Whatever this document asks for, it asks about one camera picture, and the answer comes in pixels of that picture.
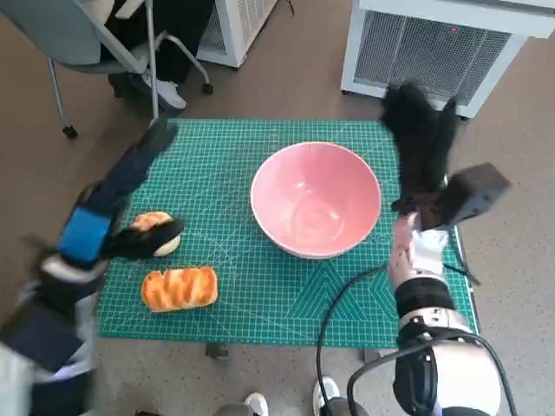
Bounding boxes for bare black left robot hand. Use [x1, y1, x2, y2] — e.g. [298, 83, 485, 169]
[55, 119, 186, 268]

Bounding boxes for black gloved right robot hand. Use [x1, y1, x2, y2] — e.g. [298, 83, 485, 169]
[380, 81, 460, 213]

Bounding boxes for round toy bread bun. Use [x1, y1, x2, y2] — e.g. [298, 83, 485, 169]
[129, 211, 182, 257]

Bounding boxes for orange striped toy bread loaf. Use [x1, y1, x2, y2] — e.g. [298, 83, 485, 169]
[141, 265, 219, 313]

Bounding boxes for pink bowl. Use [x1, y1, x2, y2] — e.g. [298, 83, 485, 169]
[250, 141, 383, 260]

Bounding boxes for large white grilled cabinet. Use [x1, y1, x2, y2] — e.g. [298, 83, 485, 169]
[340, 0, 532, 122]

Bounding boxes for white cloth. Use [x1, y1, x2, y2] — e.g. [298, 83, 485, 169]
[0, 346, 49, 416]

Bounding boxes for green cutting mat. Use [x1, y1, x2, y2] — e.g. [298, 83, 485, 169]
[95, 117, 478, 350]

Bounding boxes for person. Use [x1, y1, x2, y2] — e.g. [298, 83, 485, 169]
[80, 0, 216, 112]

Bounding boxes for small white grilled cabinet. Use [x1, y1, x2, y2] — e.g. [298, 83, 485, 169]
[194, 0, 281, 69]

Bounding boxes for white shoe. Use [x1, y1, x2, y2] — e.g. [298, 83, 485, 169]
[244, 392, 270, 416]
[312, 375, 342, 416]

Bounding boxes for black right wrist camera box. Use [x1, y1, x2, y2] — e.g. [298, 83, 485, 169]
[418, 163, 513, 230]

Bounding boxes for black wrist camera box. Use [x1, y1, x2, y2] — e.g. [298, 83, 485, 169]
[418, 163, 513, 230]
[0, 309, 88, 374]

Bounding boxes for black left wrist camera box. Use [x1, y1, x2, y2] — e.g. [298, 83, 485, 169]
[0, 309, 88, 374]

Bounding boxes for grey chair with metal frame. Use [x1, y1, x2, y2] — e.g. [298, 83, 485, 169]
[0, 0, 214, 140]

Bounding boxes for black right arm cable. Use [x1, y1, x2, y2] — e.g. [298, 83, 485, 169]
[315, 264, 391, 416]
[346, 327, 519, 416]

